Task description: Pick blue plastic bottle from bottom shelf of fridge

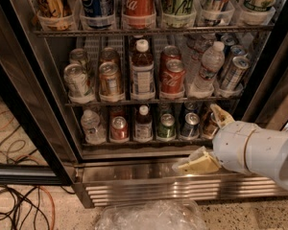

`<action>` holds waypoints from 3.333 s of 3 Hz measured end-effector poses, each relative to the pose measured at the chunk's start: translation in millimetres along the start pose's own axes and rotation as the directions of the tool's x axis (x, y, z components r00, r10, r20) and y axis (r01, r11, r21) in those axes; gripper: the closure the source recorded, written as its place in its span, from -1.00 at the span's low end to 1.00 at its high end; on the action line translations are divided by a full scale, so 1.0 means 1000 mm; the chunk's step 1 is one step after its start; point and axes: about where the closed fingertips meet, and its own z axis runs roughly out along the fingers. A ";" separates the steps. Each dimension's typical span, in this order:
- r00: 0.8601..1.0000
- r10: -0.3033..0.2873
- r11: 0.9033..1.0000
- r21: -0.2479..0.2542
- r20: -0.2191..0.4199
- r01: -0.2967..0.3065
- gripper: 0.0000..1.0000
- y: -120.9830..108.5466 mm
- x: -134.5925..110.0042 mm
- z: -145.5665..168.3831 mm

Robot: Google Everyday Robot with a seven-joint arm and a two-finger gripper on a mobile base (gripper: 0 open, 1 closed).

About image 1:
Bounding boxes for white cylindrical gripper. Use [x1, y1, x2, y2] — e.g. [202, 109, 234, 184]
[171, 103, 261, 176]

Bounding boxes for clear water bottle middle shelf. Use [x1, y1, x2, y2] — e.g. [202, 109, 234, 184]
[189, 41, 225, 99]

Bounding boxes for brown tea bottle white cap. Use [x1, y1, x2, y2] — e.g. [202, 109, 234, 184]
[134, 105, 153, 142]

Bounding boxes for red coca-cola can rear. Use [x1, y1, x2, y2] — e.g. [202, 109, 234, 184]
[160, 45, 181, 68]

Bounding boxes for blue soda can bottom shelf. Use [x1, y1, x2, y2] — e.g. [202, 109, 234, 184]
[180, 112, 200, 140]

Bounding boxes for fridge bottom grille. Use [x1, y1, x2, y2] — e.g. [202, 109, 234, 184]
[72, 158, 288, 208]

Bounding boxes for tea bottle middle shelf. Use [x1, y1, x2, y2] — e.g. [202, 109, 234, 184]
[130, 39, 156, 100]

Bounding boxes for orange can middle shelf rear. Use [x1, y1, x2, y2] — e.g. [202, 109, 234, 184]
[99, 47, 120, 65]

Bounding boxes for orange can shelf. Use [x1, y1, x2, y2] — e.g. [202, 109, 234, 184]
[99, 61, 123, 103]
[99, 47, 120, 65]

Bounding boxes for white green can top shelf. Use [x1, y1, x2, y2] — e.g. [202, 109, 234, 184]
[242, 0, 276, 25]

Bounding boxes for white can middle shelf rear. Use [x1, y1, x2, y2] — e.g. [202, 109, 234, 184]
[69, 48, 88, 69]

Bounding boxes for tangled floor cables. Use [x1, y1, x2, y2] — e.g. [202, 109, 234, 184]
[0, 108, 76, 230]

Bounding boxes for red coca-cola can top shelf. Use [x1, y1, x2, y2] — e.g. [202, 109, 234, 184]
[124, 0, 154, 29]

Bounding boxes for orange can middle shelf front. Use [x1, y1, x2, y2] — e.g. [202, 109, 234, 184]
[99, 61, 123, 103]

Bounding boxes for clear water bottle shelf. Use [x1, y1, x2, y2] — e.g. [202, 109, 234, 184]
[81, 109, 106, 145]
[189, 41, 225, 99]

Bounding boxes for yellow can top shelf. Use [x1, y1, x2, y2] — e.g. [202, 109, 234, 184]
[36, 0, 75, 32]

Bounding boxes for red coca-cola can front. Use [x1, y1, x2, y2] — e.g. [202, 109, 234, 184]
[160, 59, 185, 99]

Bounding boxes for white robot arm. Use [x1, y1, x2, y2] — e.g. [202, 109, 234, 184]
[172, 103, 288, 191]

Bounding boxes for blue red can top shelf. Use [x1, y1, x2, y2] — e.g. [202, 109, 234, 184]
[201, 0, 233, 27]

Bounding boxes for red soda can bottom shelf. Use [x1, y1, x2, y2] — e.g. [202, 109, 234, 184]
[110, 116, 129, 143]

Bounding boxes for blue pepsi can top shelf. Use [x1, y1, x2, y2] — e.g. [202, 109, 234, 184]
[82, 0, 114, 29]

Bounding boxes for brown soda can bottom shelf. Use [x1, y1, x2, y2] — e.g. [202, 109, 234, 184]
[202, 112, 219, 139]

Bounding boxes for clear plastic bag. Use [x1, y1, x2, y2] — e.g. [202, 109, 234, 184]
[94, 200, 208, 230]

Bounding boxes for clear water bottle bottom shelf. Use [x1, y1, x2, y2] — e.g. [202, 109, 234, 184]
[81, 109, 106, 145]

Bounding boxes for silver can middle shelf right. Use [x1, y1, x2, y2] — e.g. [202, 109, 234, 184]
[221, 57, 250, 91]

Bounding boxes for white can middle shelf front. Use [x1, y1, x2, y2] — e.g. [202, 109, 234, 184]
[63, 63, 94, 104]

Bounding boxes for green soda can bottom shelf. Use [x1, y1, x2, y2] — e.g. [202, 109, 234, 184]
[157, 113, 176, 141]

